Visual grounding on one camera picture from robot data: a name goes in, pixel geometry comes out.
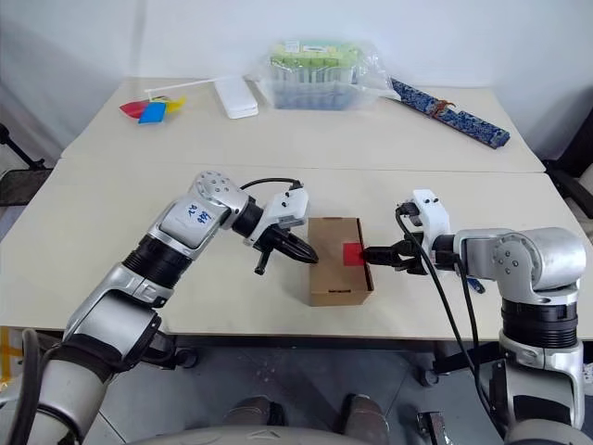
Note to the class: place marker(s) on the blue patterned long box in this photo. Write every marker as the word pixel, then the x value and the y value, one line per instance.
pixel 468 120

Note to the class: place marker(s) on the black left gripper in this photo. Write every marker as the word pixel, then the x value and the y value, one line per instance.
pixel 271 241

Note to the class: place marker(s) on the clear plastic bag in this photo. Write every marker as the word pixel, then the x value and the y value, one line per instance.
pixel 370 79

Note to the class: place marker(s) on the colourful paper pinwheel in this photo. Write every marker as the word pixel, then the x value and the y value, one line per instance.
pixel 150 112

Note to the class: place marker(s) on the grey robot torso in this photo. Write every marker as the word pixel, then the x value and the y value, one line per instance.
pixel 301 436

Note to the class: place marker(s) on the blue cutter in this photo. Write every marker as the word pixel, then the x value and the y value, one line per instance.
pixel 477 285

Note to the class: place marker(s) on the black office chair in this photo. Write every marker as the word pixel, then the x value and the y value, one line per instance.
pixel 572 181

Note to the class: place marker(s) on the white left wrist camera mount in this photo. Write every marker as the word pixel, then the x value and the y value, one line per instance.
pixel 289 206

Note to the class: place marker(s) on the green capped tube pack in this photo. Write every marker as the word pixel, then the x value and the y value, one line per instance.
pixel 315 79

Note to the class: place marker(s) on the red square card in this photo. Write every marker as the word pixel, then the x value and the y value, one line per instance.
pixel 352 255

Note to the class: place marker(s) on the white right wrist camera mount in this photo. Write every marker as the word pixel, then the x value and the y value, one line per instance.
pixel 433 218

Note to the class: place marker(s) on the brown cardboard box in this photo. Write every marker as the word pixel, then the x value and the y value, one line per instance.
pixel 333 278

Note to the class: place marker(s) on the brown ribbon tie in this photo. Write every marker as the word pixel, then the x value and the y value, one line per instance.
pixel 442 108

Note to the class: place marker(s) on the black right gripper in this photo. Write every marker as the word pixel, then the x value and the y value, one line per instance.
pixel 419 252

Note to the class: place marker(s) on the flat white box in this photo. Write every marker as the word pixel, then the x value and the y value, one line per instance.
pixel 236 99

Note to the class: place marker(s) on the black mesh chair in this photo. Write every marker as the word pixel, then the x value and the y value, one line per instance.
pixel 23 185

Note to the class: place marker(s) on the brown rounded shape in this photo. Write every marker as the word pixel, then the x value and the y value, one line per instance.
pixel 363 410
pixel 252 410

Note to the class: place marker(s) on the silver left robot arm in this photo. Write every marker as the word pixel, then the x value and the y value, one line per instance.
pixel 176 241

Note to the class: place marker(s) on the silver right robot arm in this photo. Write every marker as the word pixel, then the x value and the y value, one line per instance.
pixel 533 278

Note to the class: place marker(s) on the black table leg frame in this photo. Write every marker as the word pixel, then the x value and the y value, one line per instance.
pixel 463 366
pixel 171 352

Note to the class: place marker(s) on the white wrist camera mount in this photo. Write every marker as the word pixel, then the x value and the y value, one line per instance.
pixel 289 206
pixel 433 218

